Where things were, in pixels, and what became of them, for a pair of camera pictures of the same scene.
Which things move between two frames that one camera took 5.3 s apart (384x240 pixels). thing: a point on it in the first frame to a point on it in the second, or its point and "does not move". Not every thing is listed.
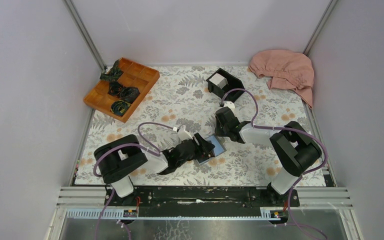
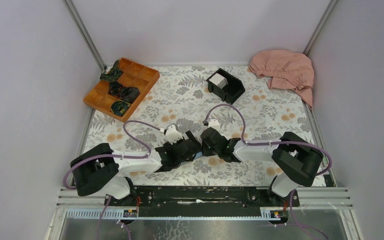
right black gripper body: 220,130 to 207,151
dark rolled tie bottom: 119,107 does not move
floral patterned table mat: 238,122 does not move
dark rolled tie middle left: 115,89 does not move
